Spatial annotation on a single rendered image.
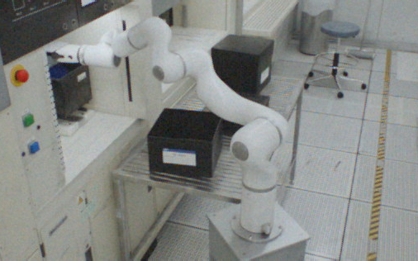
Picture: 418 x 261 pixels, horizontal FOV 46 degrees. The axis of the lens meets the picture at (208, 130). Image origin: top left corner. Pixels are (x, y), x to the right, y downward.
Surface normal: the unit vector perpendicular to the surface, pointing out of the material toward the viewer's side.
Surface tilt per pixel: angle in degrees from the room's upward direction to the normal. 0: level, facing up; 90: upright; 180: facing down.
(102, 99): 90
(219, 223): 0
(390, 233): 0
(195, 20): 90
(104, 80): 90
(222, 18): 90
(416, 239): 0
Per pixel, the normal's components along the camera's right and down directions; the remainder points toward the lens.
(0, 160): 0.94, 0.16
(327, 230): 0.00, -0.88
